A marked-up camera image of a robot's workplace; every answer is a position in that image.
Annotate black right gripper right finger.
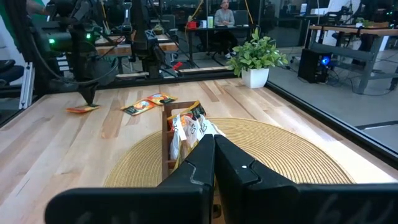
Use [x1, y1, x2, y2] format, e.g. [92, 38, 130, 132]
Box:
[215, 134, 398, 224]

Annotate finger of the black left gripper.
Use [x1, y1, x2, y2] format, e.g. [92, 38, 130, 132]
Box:
[88, 82, 100, 106]
[76, 83, 90, 106]

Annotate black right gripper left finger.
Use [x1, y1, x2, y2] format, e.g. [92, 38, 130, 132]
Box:
[44, 133, 216, 224]

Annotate orange black tea packet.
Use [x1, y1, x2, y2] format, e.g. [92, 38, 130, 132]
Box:
[146, 92, 178, 106]
[167, 100, 207, 121]
[120, 99, 157, 116]
[65, 104, 101, 114]

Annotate brown wooden tea organizer box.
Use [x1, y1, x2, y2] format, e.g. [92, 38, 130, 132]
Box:
[161, 101, 223, 224]

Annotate wooden background table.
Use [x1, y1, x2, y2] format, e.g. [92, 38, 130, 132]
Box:
[93, 34, 180, 58]

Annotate round woven straw placemat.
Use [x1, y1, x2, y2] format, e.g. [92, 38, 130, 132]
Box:
[104, 116, 355, 224]

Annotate silver aluminium extrusion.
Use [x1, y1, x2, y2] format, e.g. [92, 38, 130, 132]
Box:
[18, 62, 35, 110]

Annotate person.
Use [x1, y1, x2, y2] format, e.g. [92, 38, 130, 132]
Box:
[213, 0, 239, 60]
[0, 0, 50, 47]

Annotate black chair seat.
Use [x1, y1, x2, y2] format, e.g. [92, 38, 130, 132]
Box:
[0, 58, 25, 86]

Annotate black computer tower blue light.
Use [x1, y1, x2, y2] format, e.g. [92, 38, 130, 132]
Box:
[297, 48, 331, 84]

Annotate potted green plant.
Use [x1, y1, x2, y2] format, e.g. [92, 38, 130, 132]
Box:
[226, 27, 289, 90]

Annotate wooden workbench grey legs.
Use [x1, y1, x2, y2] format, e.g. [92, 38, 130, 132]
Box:
[307, 24, 398, 95]

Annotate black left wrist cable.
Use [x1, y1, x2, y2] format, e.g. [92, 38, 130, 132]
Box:
[29, 34, 121, 86]

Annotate black aluminium table frame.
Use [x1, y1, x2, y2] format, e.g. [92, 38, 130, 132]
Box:
[0, 0, 398, 170]

